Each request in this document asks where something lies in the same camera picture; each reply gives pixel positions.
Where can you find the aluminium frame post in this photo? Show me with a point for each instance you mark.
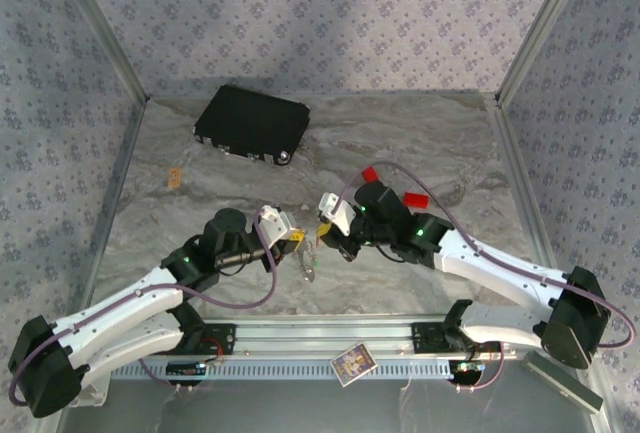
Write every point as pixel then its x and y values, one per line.
pixel 540 28
pixel 100 28

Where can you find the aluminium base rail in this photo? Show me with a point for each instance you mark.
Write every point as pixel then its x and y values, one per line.
pixel 320 335

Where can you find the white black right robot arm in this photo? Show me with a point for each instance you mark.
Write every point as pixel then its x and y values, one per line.
pixel 500 265

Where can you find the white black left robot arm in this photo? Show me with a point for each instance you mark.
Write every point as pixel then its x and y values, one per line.
pixel 115 308

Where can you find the aluminium frame side rail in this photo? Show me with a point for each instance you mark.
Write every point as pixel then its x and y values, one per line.
pixel 112 193
pixel 530 193

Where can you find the black hard case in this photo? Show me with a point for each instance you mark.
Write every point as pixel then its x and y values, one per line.
pixel 252 123

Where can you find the colourful printed card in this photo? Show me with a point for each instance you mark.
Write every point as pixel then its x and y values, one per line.
pixel 353 365

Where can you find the black controller board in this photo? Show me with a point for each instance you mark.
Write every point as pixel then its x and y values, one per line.
pixel 467 367
pixel 185 368

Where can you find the grey metal bar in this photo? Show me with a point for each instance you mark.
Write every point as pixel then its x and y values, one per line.
pixel 560 383

